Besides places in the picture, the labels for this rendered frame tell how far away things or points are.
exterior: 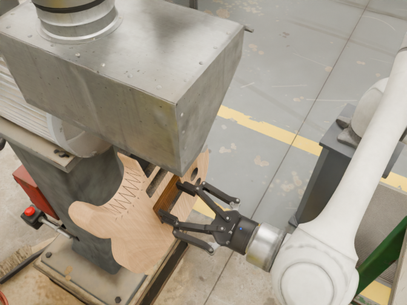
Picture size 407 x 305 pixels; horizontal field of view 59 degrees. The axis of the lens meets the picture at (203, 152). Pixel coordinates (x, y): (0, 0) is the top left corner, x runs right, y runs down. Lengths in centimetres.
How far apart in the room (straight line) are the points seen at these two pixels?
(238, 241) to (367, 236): 146
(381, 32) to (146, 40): 317
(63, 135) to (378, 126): 60
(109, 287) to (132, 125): 121
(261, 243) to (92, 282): 104
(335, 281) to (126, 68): 39
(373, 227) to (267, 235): 149
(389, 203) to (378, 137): 161
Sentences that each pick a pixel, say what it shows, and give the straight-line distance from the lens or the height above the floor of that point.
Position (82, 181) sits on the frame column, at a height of 91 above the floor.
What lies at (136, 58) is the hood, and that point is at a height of 153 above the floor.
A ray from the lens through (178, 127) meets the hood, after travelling 42.
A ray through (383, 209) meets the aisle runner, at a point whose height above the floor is 0.
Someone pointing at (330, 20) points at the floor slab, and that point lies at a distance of 357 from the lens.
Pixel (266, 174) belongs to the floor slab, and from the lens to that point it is 221.
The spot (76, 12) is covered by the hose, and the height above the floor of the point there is 156.
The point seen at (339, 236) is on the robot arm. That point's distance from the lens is 60.
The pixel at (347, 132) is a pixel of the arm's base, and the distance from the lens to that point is 153.
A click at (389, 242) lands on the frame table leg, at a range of 128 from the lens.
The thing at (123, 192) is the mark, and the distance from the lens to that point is 71.
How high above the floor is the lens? 180
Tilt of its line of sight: 52 degrees down
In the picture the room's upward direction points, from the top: 1 degrees counter-clockwise
